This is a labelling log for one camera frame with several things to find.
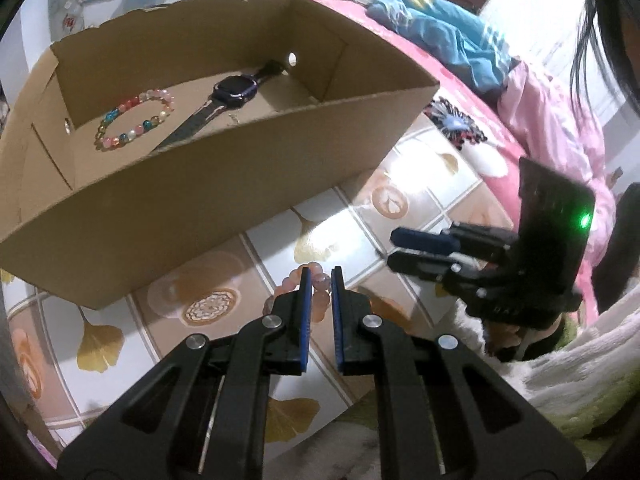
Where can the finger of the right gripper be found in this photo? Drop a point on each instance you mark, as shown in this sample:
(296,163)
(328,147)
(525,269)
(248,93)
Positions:
(442,244)
(431,268)

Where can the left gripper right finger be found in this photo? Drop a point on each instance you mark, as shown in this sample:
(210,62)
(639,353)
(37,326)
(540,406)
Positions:
(443,413)

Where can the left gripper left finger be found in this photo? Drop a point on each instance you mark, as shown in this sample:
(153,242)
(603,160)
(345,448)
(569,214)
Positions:
(199,413)

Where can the black smart watch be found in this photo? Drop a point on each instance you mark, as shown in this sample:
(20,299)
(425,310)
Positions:
(231,93)

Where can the person's right hand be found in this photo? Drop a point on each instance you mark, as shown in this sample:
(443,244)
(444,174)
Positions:
(512,343)

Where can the pink floral blanket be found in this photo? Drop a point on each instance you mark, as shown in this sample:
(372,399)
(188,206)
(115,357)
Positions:
(530,116)

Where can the ginkgo patterned bed sheet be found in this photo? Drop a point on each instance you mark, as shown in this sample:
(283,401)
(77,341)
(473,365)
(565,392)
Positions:
(75,362)

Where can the blue quilt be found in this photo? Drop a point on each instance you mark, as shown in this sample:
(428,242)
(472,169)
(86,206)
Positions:
(471,48)

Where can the brown cardboard box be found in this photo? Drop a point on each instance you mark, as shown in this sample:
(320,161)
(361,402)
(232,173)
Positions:
(90,213)

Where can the person's black hair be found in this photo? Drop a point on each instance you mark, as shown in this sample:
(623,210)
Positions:
(602,32)

